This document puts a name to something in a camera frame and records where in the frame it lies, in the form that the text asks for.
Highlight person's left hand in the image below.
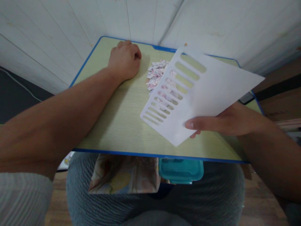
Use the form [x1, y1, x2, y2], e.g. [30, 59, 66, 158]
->
[107, 40, 143, 82]

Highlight person's right hand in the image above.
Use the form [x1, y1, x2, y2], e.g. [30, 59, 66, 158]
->
[184, 103, 269, 140]

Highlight person's right thumb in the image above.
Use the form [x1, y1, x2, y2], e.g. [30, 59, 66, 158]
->
[184, 116, 226, 132]

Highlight white slotted paper sheet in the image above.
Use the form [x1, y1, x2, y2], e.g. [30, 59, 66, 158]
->
[140, 46, 266, 148]

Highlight pile of torn paper scraps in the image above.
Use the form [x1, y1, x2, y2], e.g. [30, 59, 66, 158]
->
[145, 59, 184, 114]

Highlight teal plastic container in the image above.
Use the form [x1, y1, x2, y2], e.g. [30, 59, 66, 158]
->
[158, 158, 204, 185]

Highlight black phone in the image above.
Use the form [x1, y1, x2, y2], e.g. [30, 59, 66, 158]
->
[238, 92, 255, 105]

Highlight green table with blue edge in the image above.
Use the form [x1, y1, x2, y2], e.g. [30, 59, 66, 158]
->
[69, 35, 265, 165]

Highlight brown cardboard box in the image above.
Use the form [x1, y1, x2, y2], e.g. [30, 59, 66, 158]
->
[253, 73, 301, 123]

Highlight pastel patterned paper bag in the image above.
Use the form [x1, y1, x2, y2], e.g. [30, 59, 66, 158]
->
[88, 154, 162, 195]

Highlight person's legs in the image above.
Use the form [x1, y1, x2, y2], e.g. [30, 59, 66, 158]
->
[66, 152, 246, 226]

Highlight person's body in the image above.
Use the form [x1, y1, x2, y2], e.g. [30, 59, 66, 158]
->
[121, 209, 190, 226]

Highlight dark floor mat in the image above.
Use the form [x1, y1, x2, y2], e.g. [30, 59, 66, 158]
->
[0, 66, 56, 125]

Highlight white cable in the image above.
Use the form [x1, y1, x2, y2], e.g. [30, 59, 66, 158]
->
[0, 68, 43, 102]

